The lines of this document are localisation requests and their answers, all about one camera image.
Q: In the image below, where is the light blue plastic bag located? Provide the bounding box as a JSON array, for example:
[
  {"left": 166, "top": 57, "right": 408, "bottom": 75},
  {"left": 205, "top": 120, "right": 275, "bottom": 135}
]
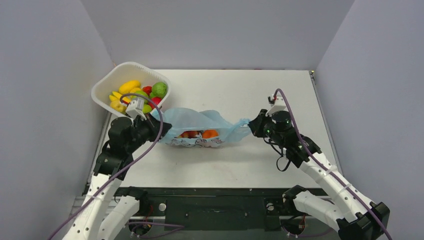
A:
[{"left": 159, "top": 107, "right": 251, "bottom": 148}]

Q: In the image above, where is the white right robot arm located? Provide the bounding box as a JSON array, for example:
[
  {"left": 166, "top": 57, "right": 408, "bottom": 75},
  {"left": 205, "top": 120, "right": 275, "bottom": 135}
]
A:
[{"left": 248, "top": 109, "right": 391, "bottom": 240}]

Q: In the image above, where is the yellow fake pear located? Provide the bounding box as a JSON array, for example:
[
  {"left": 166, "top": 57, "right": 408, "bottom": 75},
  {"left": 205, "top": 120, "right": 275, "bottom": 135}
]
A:
[{"left": 109, "top": 100, "right": 127, "bottom": 114}]

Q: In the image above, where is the red fake strawberry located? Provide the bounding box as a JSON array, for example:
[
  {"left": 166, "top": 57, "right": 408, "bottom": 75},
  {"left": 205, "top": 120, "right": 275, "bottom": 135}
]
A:
[{"left": 142, "top": 86, "right": 152, "bottom": 96}]

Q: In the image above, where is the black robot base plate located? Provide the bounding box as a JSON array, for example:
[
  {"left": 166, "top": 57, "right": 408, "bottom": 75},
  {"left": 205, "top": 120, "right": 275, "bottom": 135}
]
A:
[{"left": 111, "top": 186, "right": 301, "bottom": 231}]

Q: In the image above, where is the light green fake apple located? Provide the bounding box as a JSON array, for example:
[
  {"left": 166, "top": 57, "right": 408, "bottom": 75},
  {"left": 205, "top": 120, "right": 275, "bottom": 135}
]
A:
[{"left": 141, "top": 104, "right": 153, "bottom": 114}]

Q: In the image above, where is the orange fake orange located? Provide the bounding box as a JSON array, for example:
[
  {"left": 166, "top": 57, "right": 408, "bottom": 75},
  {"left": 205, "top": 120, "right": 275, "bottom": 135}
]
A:
[{"left": 202, "top": 129, "right": 220, "bottom": 139}]

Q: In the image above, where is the red fake apple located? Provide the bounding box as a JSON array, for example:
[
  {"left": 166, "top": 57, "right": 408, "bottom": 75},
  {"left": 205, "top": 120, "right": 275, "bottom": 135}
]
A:
[{"left": 148, "top": 96, "right": 162, "bottom": 109}]

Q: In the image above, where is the white plastic basket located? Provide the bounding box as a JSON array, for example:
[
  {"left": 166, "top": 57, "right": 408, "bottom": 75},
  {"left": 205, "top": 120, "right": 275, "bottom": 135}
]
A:
[{"left": 91, "top": 61, "right": 172, "bottom": 117}]

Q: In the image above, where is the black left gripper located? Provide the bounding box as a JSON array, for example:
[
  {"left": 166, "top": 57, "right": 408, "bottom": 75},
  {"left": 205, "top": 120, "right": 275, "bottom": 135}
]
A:
[{"left": 126, "top": 111, "right": 172, "bottom": 153}]

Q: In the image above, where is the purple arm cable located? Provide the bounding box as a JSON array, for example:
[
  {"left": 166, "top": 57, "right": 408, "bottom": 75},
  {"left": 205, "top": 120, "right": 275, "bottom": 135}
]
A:
[
  {"left": 47, "top": 93, "right": 185, "bottom": 240},
  {"left": 274, "top": 88, "right": 393, "bottom": 240}
]

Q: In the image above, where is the yellow fake banana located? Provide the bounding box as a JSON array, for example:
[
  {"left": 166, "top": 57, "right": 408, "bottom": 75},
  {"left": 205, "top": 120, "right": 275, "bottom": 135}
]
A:
[{"left": 109, "top": 91, "right": 131, "bottom": 104}]

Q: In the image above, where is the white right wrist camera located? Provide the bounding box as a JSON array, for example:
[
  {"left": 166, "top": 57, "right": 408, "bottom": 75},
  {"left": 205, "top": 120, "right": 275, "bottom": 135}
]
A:
[{"left": 265, "top": 94, "right": 287, "bottom": 117}]

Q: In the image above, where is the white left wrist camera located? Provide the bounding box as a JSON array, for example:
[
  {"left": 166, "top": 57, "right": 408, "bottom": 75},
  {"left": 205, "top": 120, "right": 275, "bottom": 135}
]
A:
[{"left": 125, "top": 97, "right": 147, "bottom": 121}]

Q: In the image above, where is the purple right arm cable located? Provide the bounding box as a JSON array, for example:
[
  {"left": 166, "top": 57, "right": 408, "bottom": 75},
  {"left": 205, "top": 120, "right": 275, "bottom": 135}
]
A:
[{"left": 274, "top": 88, "right": 393, "bottom": 240}]

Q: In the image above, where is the red fake fruit in bag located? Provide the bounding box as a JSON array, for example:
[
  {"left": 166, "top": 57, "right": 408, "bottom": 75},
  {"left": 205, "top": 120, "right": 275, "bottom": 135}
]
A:
[{"left": 179, "top": 130, "right": 202, "bottom": 139}]

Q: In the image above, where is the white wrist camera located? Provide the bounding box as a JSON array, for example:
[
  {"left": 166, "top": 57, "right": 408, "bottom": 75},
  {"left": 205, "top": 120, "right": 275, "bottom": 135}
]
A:
[
  {"left": 125, "top": 97, "right": 147, "bottom": 121},
  {"left": 265, "top": 94, "right": 287, "bottom": 117}
]

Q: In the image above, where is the yellow fake mango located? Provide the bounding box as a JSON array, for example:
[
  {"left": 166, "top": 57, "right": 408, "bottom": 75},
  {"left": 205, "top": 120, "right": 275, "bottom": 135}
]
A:
[{"left": 118, "top": 80, "right": 141, "bottom": 95}]

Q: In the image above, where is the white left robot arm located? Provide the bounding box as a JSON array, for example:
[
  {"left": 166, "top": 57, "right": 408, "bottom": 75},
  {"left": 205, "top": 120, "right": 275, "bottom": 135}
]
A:
[{"left": 63, "top": 114, "right": 172, "bottom": 240}]

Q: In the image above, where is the yellow fake lemon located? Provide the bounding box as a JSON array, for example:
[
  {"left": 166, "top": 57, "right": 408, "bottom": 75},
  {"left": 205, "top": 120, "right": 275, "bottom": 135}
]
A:
[{"left": 129, "top": 87, "right": 142, "bottom": 93}]

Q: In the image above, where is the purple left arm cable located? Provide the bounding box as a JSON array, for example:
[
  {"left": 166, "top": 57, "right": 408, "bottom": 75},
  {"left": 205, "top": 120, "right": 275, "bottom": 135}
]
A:
[{"left": 47, "top": 93, "right": 185, "bottom": 240}]

